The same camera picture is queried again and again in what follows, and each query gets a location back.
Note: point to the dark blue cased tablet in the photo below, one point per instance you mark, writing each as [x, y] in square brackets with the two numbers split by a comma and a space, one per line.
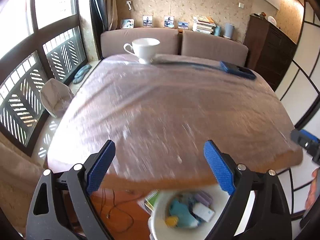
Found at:
[237, 70]

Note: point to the white blue medicine box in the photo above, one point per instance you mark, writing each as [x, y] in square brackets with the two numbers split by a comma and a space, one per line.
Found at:
[203, 212]

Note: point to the dark wooden cabinet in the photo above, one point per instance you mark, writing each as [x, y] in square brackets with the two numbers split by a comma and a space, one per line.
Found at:
[272, 52]

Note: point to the white wall hook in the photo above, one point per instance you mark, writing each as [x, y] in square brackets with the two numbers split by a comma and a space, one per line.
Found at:
[129, 4]

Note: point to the person's right hand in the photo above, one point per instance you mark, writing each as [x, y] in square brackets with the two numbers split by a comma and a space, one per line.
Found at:
[315, 190]

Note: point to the white ceramic cup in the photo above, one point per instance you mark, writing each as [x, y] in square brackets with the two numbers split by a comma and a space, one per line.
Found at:
[145, 50]

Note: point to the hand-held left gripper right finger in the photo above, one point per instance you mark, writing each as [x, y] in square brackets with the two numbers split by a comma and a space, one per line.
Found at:
[220, 170]

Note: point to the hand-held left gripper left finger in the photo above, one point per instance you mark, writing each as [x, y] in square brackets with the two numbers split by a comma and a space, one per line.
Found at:
[100, 167]

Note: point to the teal plastic pouch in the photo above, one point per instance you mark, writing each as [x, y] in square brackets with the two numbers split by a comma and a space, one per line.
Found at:
[182, 211]

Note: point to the teal cylinder cup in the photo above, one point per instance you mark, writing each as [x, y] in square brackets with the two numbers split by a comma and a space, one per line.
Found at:
[217, 30]

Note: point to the small orange object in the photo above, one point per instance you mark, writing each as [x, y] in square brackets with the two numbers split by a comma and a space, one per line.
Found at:
[262, 15]

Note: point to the small yellow packet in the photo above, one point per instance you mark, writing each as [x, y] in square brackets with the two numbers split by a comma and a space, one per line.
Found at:
[171, 221]

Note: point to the black framed sliding door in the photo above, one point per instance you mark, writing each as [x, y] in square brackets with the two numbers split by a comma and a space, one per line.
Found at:
[297, 75]

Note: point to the white trash bin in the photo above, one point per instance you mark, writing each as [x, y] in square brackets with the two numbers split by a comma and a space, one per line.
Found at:
[160, 220]

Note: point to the clear photo frame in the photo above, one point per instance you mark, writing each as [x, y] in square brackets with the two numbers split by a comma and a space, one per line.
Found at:
[169, 22]
[183, 25]
[147, 21]
[127, 23]

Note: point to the stack of books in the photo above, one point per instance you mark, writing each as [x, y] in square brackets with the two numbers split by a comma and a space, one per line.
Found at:
[203, 25]

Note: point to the dark blue curtain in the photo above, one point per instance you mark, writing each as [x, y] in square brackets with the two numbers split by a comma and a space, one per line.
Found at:
[96, 7]

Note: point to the green spiral notebook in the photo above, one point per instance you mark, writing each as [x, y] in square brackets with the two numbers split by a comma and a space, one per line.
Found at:
[151, 200]

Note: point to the beige curtain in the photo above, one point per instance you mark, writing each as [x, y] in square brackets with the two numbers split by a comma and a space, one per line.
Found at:
[110, 5]

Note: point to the white wall switch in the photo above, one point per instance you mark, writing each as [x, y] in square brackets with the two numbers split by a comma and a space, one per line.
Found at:
[241, 4]

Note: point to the brown sofa back cushion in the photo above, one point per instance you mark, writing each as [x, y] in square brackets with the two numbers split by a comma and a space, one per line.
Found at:
[115, 40]
[210, 46]

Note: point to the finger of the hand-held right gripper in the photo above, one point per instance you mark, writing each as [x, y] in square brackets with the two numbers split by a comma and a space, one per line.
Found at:
[306, 136]

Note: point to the grey cylinder speaker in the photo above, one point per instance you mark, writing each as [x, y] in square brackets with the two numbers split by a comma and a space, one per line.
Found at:
[229, 30]

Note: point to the dark lattice window railing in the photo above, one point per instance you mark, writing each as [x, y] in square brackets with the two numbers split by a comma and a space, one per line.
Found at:
[22, 105]

